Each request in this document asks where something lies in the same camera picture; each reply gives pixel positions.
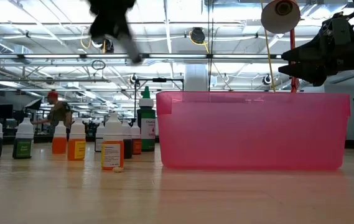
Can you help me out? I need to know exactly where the thin black vertical pole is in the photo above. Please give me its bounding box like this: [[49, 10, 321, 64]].
[[207, 0, 212, 91]]

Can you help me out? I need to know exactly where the person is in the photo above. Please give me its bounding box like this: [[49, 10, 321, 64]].
[[32, 91, 73, 138]]

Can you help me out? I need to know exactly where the pink translucent plastic bin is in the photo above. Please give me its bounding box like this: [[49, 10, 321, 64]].
[[156, 90, 351, 171]]

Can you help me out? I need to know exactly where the small orange bottle white label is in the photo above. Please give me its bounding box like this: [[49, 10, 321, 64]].
[[101, 112, 125, 171]]

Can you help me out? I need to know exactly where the yellow hanging cord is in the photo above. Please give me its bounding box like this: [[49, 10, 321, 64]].
[[259, 0, 277, 93]]

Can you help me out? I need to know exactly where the red desk lamp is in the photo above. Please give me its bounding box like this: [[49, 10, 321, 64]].
[[260, 0, 301, 93]]

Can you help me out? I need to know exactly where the large green colouring bottle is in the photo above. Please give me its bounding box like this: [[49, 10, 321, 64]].
[[136, 86, 157, 152]]

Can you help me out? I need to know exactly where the small plain orange bottle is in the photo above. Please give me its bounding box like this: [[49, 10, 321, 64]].
[[52, 120, 68, 155]]

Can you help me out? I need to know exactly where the small red-orange colouring bottle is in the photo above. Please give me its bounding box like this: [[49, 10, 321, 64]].
[[130, 121, 142, 156]]

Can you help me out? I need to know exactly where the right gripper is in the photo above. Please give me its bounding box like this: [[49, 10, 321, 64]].
[[277, 34, 354, 86]]

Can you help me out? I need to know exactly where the small orange bottle yellow label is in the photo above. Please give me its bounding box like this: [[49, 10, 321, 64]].
[[67, 117, 86, 161]]

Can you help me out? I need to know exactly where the small dark colouring bottle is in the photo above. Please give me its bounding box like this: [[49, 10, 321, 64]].
[[121, 119, 133, 160], [94, 123, 106, 153]]

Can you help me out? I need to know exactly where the black metal gantry frame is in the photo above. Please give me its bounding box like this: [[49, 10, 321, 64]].
[[134, 77, 185, 119]]

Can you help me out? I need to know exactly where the long ceiling light bar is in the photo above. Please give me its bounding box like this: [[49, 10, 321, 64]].
[[0, 52, 283, 60]]

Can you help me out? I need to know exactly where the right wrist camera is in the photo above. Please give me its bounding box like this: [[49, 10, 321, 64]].
[[319, 11, 354, 44]]

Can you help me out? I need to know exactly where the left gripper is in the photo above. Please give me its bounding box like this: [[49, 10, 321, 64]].
[[86, 0, 143, 65]]

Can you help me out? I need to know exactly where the small green colouring bottle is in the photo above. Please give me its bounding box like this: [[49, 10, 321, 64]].
[[12, 117, 35, 160]]

